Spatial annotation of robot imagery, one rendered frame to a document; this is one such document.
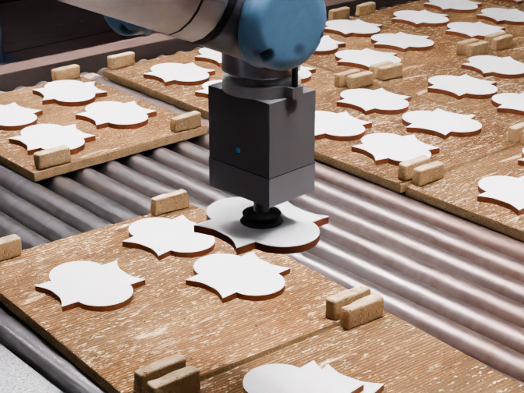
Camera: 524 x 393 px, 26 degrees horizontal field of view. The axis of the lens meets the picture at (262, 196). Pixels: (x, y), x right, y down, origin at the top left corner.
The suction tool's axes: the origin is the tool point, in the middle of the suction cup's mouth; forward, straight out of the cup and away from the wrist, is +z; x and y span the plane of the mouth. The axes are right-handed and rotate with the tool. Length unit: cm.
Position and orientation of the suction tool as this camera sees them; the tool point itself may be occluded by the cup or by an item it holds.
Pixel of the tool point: (261, 231)
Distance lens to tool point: 113.8
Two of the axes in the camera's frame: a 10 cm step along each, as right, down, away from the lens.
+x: -7.1, 2.7, -6.5
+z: 0.0, 9.2, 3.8
